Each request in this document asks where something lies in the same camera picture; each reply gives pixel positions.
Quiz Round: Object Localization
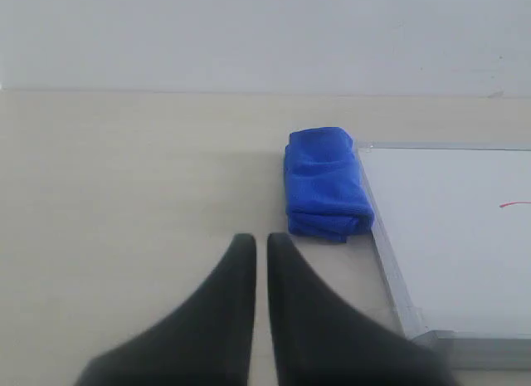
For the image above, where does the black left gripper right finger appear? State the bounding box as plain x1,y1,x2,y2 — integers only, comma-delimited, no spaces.
267,233,457,385

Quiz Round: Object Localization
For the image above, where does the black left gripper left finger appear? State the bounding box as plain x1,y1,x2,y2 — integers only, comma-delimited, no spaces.
77,233,256,385

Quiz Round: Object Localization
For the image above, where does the blue cloth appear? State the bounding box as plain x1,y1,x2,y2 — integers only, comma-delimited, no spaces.
284,127,374,243

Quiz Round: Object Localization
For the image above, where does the white whiteboard with aluminium frame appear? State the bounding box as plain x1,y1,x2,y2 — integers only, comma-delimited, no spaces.
358,143,530,370

